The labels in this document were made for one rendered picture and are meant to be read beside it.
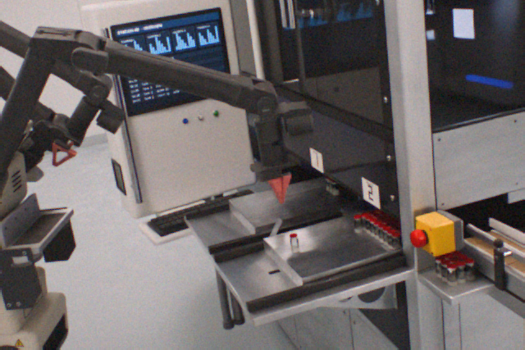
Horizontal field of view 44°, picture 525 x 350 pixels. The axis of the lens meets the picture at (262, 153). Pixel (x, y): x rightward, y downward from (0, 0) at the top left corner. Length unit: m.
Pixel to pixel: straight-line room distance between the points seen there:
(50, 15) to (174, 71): 5.46
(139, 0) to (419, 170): 1.16
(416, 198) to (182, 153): 1.07
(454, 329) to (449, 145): 0.47
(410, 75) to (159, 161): 1.14
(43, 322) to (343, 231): 0.83
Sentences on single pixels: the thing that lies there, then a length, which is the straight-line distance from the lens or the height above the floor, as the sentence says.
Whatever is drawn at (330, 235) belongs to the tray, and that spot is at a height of 0.88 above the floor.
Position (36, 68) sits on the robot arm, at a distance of 1.35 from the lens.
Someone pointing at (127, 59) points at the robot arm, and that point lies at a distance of 1.32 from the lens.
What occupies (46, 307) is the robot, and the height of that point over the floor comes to 0.80.
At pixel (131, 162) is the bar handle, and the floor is 1.03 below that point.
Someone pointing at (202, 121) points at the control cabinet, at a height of 1.09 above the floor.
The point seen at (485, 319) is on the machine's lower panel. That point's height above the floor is 0.69.
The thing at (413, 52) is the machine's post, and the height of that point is 1.39.
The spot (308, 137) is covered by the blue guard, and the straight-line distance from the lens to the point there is 1.98.
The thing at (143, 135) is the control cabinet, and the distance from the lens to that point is 2.26.
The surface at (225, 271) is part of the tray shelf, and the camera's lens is 1.67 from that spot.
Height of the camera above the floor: 1.63
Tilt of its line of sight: 17 degrees down
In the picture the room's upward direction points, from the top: 8 degrees counter-clockwise
